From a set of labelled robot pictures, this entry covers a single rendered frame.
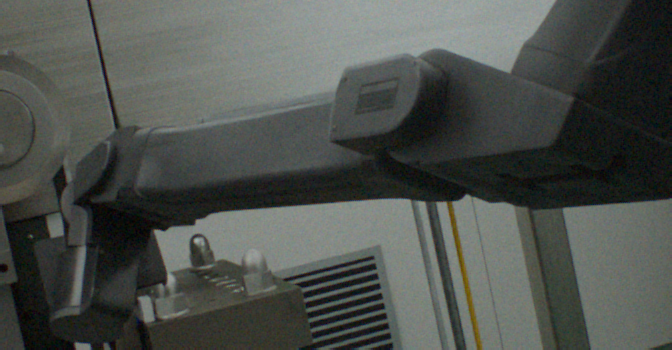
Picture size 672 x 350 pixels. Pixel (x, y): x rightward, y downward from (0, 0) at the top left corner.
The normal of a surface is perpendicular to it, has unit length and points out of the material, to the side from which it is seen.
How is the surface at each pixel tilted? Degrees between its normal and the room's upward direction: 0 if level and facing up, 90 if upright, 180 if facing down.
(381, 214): 90
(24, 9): 90
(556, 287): 90
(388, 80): 61
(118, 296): 75
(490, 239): 90
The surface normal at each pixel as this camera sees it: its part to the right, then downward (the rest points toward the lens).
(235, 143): -0.79, -0.36
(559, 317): 0.29, -0.01
